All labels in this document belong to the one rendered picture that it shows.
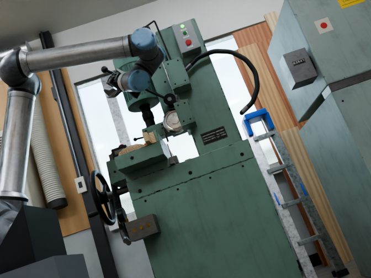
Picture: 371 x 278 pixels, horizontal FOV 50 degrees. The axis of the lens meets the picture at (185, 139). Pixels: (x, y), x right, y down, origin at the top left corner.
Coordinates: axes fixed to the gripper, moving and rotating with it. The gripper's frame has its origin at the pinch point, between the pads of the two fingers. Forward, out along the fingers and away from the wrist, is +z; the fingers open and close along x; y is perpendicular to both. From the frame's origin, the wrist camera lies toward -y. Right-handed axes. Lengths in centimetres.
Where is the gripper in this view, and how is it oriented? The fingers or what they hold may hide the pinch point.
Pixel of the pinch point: (115, 85)
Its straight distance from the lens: 202.4
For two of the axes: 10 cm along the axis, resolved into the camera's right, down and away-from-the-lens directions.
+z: -4.8, -1.0, 8.7
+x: -4.7, 8.7, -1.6
